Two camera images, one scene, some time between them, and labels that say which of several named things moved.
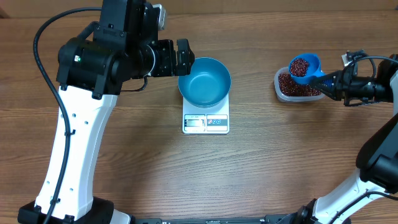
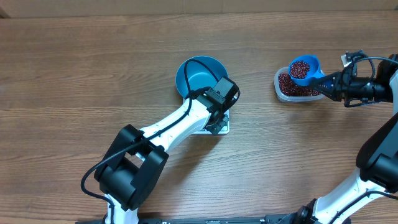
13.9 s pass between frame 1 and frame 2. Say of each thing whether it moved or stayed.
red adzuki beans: stayed
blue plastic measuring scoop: stayed
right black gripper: stayed
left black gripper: moved
